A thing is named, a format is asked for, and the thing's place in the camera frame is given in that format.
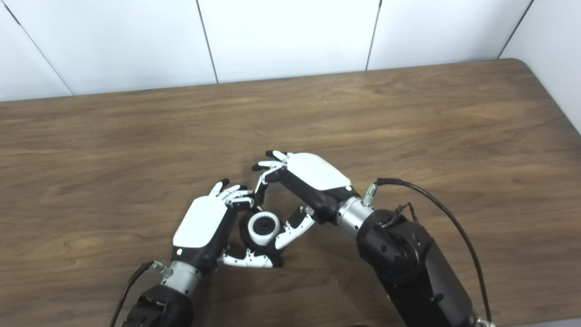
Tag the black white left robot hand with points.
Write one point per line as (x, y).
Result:
(202, 222)

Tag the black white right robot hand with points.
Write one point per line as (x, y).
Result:
(315, 172)

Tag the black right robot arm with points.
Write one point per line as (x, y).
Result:
(408, 268)

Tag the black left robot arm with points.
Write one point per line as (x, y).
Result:
(181, 277)

